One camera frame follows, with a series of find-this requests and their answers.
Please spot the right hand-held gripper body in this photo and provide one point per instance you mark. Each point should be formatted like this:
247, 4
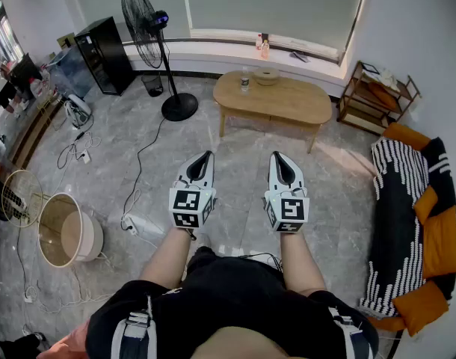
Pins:
293, 209

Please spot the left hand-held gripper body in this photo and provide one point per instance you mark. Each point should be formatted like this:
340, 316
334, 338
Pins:
187, 204

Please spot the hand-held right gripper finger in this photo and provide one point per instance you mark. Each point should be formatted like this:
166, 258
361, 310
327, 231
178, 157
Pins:
301, 180
273, 174

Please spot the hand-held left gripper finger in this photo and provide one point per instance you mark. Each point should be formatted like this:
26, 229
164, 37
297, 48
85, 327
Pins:
211, 174
182, 174

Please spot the person's left forearm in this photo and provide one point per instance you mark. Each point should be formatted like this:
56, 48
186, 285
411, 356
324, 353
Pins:
168, 256

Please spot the person's right forearm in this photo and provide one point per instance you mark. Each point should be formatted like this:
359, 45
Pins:
301, 264

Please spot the wooden coffee table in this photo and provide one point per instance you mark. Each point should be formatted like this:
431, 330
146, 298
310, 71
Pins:
284, 99

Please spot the white power strip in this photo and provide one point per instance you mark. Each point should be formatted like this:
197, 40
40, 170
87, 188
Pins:
130, 226
84, 156

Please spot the black mesh waste bin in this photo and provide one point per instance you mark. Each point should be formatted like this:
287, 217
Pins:
152, 86

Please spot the clear plastic water bottle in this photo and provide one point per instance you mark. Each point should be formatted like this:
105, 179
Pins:
244, 82

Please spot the wooden shelf rack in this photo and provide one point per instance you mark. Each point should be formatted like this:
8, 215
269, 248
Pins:
353, 99

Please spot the person's black clothing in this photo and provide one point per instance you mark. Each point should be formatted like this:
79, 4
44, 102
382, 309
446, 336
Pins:
243, 294

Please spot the orange cushion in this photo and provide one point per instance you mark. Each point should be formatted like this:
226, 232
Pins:
381, 95

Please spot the grey cloth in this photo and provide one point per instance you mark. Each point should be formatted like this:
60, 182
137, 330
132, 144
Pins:
299, 56

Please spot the white floor appliance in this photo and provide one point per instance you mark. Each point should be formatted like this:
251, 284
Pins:
77, 108

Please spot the orange drink bottle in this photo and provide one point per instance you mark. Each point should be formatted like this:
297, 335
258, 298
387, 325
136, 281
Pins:
265, 51

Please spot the red capped bottle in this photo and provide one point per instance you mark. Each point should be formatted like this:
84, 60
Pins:
258, 42

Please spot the white crumpled cloth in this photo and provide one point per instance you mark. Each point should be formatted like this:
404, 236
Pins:
388, 78

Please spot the black cabinet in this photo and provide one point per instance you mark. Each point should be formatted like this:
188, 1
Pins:
106, 58

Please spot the orange sofa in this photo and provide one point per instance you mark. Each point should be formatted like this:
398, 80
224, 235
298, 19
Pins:
439, 238

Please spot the black standing fan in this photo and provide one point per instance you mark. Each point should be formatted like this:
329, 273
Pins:
145, 28

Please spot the glass tank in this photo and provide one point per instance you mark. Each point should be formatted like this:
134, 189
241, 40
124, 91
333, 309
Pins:
69, 73

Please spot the brown wooden plank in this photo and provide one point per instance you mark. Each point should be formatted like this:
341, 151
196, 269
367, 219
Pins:
33, 133

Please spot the white window blind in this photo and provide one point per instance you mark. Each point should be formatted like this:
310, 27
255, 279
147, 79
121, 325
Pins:
273, 2

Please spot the black picture frame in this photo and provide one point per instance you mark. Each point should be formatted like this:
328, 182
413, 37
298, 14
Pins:
371, 68

